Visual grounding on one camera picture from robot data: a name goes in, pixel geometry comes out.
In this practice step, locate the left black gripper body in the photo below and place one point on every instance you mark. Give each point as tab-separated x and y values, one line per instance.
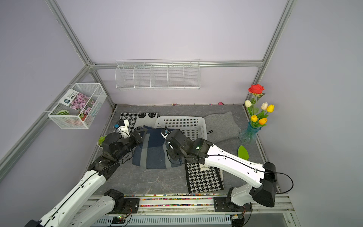
128	144

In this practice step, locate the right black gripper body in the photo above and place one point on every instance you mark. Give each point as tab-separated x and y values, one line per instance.
173	154

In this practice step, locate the white plastic perforated basket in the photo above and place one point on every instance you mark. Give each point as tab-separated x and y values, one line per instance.
192	127

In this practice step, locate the navy grey plaid scarf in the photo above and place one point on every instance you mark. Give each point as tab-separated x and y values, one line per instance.
152	153

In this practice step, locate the black white houndstooth scarf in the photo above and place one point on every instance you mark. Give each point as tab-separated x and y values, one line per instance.
203	179

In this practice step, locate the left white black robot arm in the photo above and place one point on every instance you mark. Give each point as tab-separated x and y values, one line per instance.
66	212

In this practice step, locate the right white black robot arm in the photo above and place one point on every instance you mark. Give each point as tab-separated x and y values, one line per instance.
261	179

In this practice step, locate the houndstooth and circle pattern scarf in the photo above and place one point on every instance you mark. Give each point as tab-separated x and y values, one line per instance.
139	119

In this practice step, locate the small potted green plant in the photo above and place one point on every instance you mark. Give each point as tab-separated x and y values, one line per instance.
100	141

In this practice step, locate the flower picture seed packet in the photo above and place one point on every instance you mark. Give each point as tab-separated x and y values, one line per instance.
77	101

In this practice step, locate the green leaf shaped spatula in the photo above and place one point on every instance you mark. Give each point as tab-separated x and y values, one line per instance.
243	153

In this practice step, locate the green striped ball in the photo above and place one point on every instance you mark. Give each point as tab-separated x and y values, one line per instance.
63	112

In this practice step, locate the yellow tulip lower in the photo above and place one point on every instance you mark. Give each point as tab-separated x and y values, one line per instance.
254	118

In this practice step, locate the white tulip left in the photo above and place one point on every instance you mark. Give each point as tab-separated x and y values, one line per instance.
248	104

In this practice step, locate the white tulip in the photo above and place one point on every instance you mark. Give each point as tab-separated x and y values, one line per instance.
264	106
248	104

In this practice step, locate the orange yellow tulip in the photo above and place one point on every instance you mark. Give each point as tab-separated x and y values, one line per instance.
262	121

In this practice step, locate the white tulip right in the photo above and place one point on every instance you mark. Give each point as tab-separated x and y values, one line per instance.
264	106

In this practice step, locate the red artificial rose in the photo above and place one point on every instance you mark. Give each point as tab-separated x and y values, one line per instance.
256	89

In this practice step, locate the yellow tulip upper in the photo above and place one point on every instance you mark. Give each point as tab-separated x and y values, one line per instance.
270	108

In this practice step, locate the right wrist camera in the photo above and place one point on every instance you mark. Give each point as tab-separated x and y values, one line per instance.
165	131

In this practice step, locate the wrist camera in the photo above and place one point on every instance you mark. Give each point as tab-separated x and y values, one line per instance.
122	128
165	131

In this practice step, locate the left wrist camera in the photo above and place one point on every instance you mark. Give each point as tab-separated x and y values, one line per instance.
122	128

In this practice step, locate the white mesh wall box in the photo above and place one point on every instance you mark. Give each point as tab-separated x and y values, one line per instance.
76	119

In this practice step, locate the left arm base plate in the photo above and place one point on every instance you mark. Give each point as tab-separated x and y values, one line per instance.
125	206

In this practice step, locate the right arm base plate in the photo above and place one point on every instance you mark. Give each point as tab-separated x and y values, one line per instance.
223	204

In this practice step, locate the white wire wall shelf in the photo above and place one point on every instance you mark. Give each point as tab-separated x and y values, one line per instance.
153	74

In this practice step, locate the aluminium mounting rail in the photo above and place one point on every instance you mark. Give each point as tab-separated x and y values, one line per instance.
199	204

